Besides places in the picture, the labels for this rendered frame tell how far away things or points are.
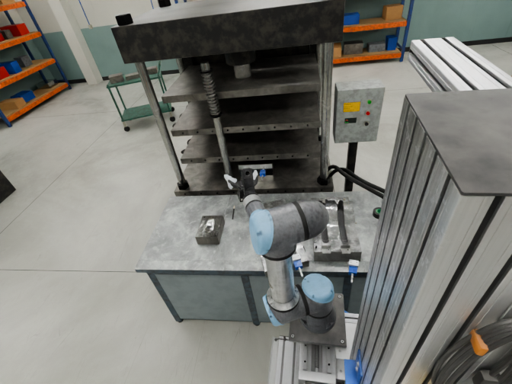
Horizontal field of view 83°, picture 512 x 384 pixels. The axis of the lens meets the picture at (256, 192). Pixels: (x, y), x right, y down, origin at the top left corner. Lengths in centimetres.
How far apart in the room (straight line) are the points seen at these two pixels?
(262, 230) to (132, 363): 205
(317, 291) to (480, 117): 81
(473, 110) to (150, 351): 250
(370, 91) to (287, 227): 151
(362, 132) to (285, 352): 155
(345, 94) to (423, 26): 647
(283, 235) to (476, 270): 46
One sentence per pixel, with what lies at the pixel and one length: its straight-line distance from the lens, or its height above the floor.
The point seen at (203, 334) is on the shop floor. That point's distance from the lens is 255.
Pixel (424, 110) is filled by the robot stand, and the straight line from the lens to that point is 49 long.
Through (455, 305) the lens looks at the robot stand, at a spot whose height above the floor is 183.
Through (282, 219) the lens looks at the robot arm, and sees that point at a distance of 78.
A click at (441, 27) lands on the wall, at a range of 864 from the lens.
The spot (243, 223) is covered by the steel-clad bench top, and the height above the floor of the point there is 80.
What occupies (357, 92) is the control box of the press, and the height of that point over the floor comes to 145.
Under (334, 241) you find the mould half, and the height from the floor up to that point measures 89.
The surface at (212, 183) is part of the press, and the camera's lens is 247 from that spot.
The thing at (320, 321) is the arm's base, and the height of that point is 111.
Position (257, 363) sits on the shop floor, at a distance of 239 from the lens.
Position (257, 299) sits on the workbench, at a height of 40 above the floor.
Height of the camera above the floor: 223
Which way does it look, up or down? 39 degrees down
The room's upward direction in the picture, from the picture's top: 9 degrees counter-clockwise
